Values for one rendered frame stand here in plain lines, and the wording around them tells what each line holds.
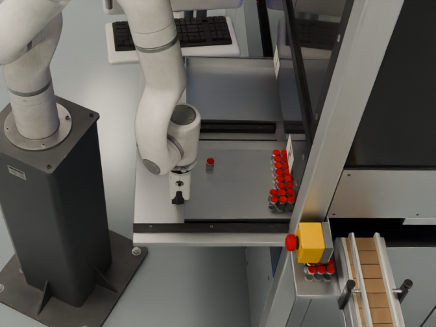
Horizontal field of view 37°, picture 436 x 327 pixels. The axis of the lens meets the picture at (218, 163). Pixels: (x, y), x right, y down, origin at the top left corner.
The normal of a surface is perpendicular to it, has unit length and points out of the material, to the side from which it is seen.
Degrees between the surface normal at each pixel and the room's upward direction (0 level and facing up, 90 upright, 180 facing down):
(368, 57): 90
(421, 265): 90
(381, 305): 0
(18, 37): 82
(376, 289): 0
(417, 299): 90
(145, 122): 54
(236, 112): 0
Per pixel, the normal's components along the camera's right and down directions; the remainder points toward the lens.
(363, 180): 0.04, 0.79
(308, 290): 0.07, -0.62
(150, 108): -0.48, -0.11
